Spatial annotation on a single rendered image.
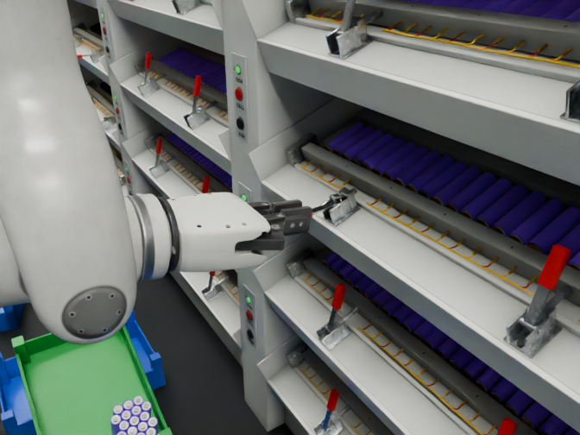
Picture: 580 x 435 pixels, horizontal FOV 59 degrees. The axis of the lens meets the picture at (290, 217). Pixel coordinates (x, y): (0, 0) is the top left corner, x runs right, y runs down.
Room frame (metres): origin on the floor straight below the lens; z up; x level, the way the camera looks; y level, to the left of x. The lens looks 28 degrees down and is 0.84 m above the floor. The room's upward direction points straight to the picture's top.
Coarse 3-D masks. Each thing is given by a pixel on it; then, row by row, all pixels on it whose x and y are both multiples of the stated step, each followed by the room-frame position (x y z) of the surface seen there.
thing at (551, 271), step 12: (552, 252) 0.35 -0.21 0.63; (564, 252) 0.34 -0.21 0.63; (552, 264) 0.34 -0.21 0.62; (564, 264) 0.34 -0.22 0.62; (540, 276) 0.34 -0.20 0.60; (552, 276) 0.34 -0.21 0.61; (540, 288) 0.34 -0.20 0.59; (552, 288) 0.34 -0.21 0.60; (540, 300) 0.34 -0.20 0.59; (528, 312) 0.34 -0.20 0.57; (540, 312) 0.33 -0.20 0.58
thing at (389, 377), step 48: (288, 288) 0.68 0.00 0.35; (336, 288) 0.57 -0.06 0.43; (336, 336) 0.55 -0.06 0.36; (384, 336) 0.55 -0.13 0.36; (432, 336) 0.51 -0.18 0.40; (384, 384) 0.48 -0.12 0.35; (432, 384) 0.45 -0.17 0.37; (480, 384) 0.43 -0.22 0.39; (432, 432) 0.40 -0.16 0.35; (480, 432) 0.39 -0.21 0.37; (528, 432) 0.37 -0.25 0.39; (576, 432) 0.36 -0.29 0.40
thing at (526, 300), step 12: (300, 168) 0.68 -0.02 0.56; (324, 180) 0.63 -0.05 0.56; (360, 204) 0.56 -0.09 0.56; (384, 216) 0.53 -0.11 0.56; (396, 228) 0.51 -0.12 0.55; (408, 228) 0.50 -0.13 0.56; (420, 240) 0.48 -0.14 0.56; (444, 252) 0.45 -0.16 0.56; (468, 264) 0.43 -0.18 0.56; (480, 276) 0.41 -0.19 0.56; (492, 276) 0.41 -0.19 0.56; (504, 288) 0.39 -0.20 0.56; (528, 300) 0.37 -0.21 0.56; (564, 324) 0.34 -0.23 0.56
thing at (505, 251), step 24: (312, 144) 0.70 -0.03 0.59; (336, 168) 0.63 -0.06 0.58; (360, 168) 0.61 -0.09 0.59; (384, 192) 0.55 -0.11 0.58; (408, 192) 0.53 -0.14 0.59; (432, 216) 0.49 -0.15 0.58; (456, 216) 0.48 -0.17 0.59; (432, 240) 0.47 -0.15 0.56; (456, 240) 0.47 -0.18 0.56; (480, 240) 0.44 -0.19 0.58; (504, 240) 0.43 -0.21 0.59; (504, 264) 0.42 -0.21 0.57; (528, 264) 0.39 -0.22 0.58; (576, 288) 0.36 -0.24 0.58
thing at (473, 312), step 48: (288, 144) 0.71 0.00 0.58; (288, 192) 0.64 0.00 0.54; (336, 192) 0.61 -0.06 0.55; (336, 240) 0.54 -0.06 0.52; (384, 240) 0.50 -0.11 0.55; (384, 288) 0.48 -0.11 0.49; (432, 288) 0.42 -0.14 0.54; (480, 288) 0.40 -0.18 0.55; (528, 288) 0.39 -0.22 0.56; (480, 336) 0.35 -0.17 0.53; (576, 336) 0.33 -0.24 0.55; (528, 384) 0.32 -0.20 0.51; (576, 384) 0.29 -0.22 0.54
